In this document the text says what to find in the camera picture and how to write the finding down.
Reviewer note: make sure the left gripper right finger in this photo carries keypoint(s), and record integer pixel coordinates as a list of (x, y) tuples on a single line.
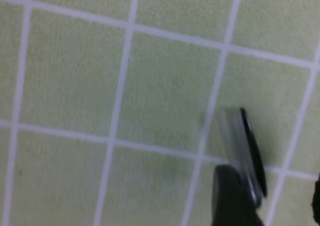
[(317, 198)]

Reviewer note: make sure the clear pen cap black clip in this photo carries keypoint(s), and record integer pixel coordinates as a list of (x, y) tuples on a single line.
[(241, 148)]

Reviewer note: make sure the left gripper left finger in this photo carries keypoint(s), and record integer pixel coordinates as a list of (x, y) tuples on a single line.
[(230, 198)]

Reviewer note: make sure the green grid tablecloth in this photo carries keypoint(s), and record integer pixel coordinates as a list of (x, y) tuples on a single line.
[(100, 86)]

